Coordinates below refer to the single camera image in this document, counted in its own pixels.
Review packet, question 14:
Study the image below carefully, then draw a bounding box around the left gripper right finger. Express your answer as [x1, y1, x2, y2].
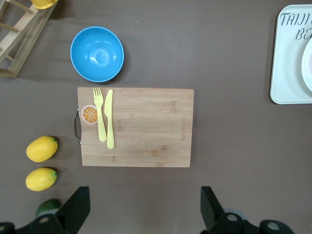
[200, 186, 246, 234]

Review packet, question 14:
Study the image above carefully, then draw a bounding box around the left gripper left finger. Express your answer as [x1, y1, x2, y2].
[29, 186, 91, 234]

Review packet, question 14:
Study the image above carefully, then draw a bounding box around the white round plate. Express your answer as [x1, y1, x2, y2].
[301, 39, 312, 92]

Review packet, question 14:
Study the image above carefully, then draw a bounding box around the dark green avocado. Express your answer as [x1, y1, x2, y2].
[36, 198, 63, 217]

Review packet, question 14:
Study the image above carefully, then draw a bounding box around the yellow lemon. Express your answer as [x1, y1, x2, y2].
[26, 136, 59, 163]
[25, 167, 58, 192]

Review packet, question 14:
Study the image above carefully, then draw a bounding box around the toy orange slice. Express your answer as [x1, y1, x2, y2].
[81, 104, 99, 125]

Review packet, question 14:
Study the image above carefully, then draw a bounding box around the yellow plastic fork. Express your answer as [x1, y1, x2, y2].
[93, 87, 108, 142]

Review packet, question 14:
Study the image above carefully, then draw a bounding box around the yellow plastic knife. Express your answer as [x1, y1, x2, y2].
[104, 89, 116, 150]

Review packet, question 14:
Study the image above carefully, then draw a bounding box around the bamboo cutting board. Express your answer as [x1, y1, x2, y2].
[74, 87, 195, 168]

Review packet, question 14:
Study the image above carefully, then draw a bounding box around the brown table cover sheet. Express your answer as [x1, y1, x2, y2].
[0, 0, 312, 234]

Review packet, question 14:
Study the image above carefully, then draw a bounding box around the blue bowl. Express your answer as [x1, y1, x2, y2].
[70, 26, 124, 83]

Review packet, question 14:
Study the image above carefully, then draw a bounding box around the cream bear print tray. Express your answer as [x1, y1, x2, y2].
[270, 4, 312, 105]

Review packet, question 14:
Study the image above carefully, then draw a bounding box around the wooden peg rack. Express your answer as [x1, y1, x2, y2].
[0, 0, 59, 78]

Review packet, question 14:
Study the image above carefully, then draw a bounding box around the yellow cup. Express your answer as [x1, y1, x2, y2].
[30, 0, 59, 10]

